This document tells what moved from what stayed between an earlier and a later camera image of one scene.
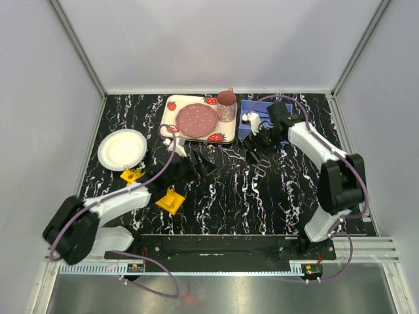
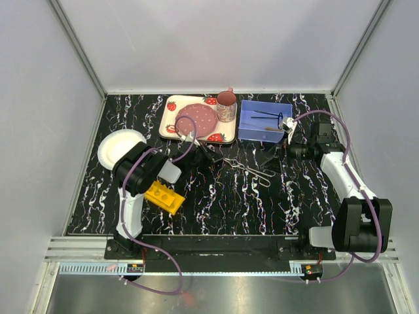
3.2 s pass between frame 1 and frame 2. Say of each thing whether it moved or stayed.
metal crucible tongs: moved
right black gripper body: moved
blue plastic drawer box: stayed
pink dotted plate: stayed
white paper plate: stayed
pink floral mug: stayed
